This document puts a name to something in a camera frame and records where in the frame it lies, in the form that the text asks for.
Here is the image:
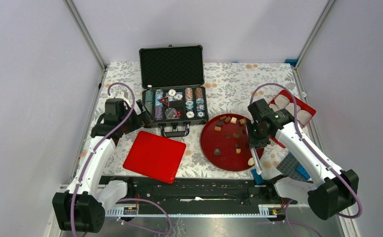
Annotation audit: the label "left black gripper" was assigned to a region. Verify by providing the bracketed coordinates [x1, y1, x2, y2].
[119, 99, 154, 134]

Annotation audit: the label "silver metal tongs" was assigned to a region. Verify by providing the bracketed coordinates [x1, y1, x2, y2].
[250, 147, 263, 175]

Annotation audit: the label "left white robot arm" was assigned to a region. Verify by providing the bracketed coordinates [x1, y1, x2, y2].
[52, 98, 151, 233]

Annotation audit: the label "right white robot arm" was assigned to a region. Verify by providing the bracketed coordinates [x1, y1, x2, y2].
[246, 99, 359, 220]

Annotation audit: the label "red chocolate box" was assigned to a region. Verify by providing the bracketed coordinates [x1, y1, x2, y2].
[268, 89, 316, 148]

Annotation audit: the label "white oval chocolate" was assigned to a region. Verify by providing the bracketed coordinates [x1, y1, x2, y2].
[247, 158, 254, 166]

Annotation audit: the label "dark heart chocolate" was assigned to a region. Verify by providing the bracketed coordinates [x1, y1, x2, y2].
[213, 149, 221, 156]

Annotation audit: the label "red square box lid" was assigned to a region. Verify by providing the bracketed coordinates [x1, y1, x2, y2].
[122, 131, 186, 184]

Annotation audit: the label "round red tray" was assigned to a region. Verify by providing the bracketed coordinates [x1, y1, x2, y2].
[200, 113, 255, 172]

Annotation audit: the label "black poker chip case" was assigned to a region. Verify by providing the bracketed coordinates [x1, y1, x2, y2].
[139, 44, 208, 138]

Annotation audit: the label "grey lego baseplate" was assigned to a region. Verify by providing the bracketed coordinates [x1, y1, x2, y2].
[276, 153, 310, 182]

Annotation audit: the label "blue lego brick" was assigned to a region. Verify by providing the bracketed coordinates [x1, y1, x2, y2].
[251, 169, 264, 185]

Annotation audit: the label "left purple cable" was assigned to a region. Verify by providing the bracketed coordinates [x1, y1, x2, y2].
[70, 82, 173, 237]

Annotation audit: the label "purple cable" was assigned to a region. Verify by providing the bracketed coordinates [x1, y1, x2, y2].
[249, 83, 363, 237]
[70, 82, 173, 237]

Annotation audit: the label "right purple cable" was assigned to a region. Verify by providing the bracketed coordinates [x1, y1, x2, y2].
[249, 83, 363, 237]

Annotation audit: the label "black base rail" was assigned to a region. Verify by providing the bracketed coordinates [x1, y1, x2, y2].
[99, 176, 287, 215]

